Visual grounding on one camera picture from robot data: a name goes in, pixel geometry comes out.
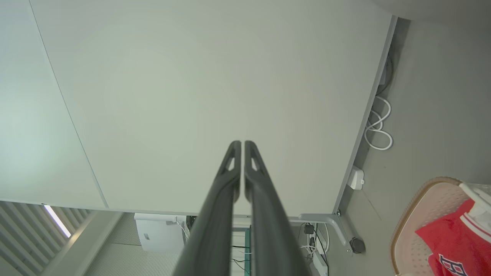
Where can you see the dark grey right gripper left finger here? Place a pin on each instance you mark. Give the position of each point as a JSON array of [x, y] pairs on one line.
[[215, 214]]

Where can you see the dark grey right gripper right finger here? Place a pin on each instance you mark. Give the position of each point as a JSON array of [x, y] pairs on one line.
[[270, 222]]

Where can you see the black caster wheel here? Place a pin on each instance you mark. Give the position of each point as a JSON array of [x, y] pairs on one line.
[[357, 245]]

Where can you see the black plug adapter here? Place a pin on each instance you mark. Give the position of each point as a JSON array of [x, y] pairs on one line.
[[308, 229]]

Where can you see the grey partition foot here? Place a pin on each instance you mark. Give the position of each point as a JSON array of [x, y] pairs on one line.
[[330, 220]]

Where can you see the cream perforated laundry basket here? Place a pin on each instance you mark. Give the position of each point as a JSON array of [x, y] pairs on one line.
[[418, 230]]

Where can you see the white box appliance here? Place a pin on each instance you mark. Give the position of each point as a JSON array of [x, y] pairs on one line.
[[157, 232]]

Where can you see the red jersey with white trim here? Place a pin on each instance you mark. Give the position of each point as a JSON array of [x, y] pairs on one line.
[[448, 237]]

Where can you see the white floor power strip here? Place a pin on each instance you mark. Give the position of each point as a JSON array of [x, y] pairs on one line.
[[321, 264]]

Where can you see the long ceiling light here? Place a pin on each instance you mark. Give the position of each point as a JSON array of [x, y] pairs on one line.
[[57, 221]]

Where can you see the white partition panel grey frame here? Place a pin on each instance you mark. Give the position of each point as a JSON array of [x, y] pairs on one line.
[[230, 76]]

